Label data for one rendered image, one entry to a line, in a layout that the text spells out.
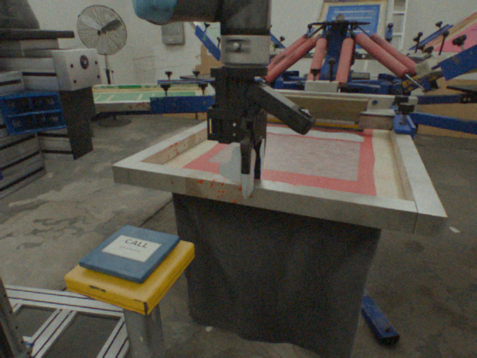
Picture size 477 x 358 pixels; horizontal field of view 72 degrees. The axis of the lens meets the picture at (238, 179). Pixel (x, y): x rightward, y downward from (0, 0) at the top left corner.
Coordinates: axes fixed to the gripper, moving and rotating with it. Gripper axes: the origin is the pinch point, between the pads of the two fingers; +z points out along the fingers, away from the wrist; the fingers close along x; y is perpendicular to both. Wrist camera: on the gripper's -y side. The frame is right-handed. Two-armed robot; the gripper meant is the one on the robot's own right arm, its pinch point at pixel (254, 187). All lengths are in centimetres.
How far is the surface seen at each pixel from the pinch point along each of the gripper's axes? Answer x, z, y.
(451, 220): -203, 95, -92
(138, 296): 25.1, 5.4, 6.7
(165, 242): 16.2, 3.4, 8.2
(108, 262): 22.7, 3.6, 12.8
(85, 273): 24.0, 5.3, 15.8
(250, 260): -8.0, 21.8, 2.8
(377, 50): -122, -21, -20
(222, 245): -7.8, 19.3, 9.5
